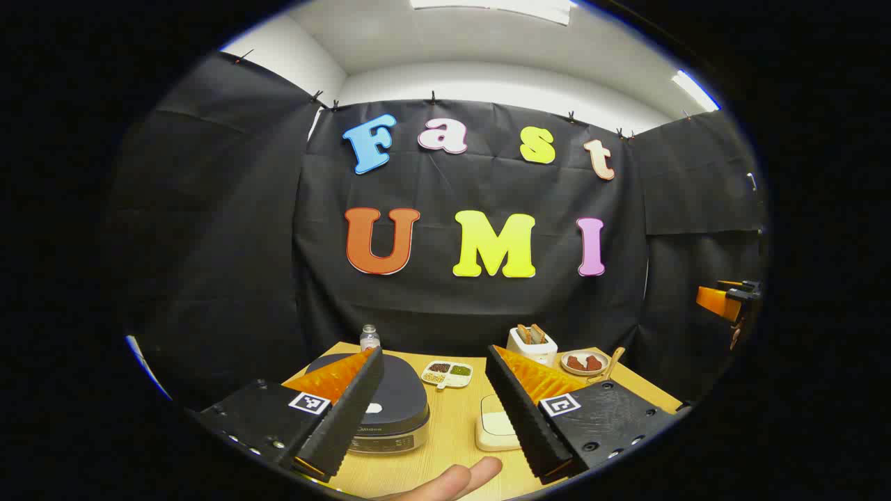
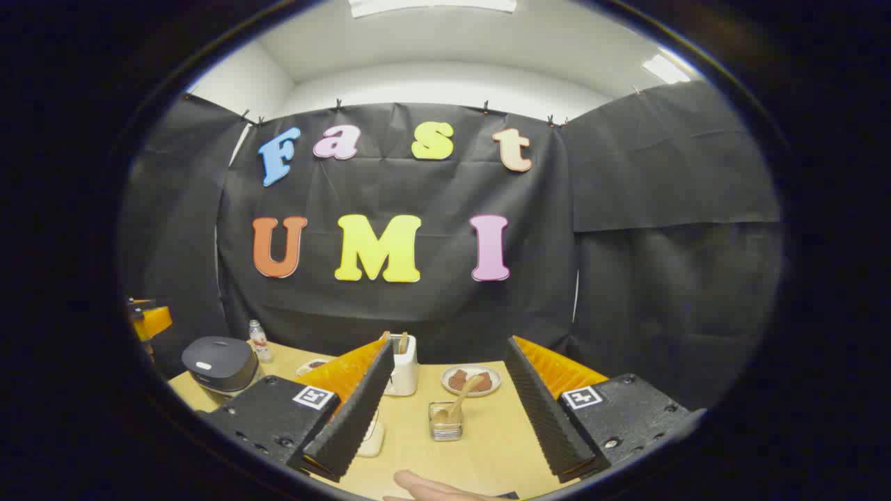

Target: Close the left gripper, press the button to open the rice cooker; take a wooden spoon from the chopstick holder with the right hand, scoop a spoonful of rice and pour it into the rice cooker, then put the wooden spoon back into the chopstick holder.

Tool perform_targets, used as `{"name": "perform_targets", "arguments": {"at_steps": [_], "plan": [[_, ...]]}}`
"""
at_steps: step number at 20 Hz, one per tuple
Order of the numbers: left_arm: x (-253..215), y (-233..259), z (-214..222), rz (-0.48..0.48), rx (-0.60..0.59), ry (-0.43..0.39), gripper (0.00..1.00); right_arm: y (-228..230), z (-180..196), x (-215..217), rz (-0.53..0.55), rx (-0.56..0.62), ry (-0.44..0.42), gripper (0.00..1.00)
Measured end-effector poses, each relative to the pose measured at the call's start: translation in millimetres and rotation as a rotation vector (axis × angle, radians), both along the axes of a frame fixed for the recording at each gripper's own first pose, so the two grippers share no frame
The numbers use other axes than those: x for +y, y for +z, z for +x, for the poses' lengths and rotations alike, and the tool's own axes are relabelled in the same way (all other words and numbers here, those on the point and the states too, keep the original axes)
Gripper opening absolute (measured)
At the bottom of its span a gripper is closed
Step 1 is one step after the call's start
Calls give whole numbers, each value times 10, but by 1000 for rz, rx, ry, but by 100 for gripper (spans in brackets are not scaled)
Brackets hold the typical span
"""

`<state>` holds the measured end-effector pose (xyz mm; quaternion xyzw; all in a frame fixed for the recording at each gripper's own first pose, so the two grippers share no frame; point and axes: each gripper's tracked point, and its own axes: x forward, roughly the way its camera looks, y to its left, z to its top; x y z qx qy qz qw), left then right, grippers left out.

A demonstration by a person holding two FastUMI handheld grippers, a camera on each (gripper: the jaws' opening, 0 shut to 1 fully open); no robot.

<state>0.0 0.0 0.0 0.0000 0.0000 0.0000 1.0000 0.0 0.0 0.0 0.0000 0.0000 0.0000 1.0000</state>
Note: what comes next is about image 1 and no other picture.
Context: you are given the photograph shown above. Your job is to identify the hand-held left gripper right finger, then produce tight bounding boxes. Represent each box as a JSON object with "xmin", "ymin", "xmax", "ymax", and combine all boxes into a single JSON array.
[{"xmin": 485, "ymin": 344, "xmax": 679, "ymax": 486}]

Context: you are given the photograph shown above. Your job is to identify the white toaster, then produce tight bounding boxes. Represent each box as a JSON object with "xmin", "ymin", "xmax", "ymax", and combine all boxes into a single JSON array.
[{"xmin": 506, "ymin": 326, "xmax": 559, "ymax": 367}]

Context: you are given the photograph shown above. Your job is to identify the dark grey rice cooker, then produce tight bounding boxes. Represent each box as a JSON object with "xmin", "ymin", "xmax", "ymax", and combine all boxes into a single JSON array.
[{"xmin": 304, "ymin": 353, "xmax": 431, "ymax": 455}]

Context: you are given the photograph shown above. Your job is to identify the ceiling light panel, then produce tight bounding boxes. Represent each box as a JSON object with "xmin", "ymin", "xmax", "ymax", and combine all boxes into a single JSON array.
[{"xmin": 672, "ymin": 70, "xmax": 721, "ymax": 112}]

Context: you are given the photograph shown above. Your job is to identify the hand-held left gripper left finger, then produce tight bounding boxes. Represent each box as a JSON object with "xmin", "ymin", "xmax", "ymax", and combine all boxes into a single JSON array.
[{"xmin": 197, "ymin": 347, "xmax": 385, "ymax": 482}]

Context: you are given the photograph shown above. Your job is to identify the white divided spice dish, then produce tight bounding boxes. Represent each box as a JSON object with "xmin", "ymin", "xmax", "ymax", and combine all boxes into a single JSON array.
[{"xmin": 421, "ymin": 360, "xmax": 474, "ymax": 390}]

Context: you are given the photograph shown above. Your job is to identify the wooden spoon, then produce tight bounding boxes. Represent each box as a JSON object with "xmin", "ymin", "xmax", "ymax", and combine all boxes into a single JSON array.
[{"xmin": 588, "ymin": 347, "xmax": 626, "ymax": 383}]

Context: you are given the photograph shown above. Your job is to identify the black backdrop cloth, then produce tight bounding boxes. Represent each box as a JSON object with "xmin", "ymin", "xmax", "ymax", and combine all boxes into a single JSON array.
[{"xmin": 104, "ymin": 50, "xmax": 770, "ymax": 411}]

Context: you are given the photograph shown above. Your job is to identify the clear plastic rice container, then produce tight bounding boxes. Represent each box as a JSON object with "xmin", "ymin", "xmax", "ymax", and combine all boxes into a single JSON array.
[{"xmin": 475, "ymin": 395, "xmax": 523, "ymax": 452}]

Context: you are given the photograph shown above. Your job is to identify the white round plate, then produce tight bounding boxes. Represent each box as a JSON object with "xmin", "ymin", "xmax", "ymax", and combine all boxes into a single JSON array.
[{"xmin": 561, "ymin": 349, "xmax": 611, "ymax": 377}]

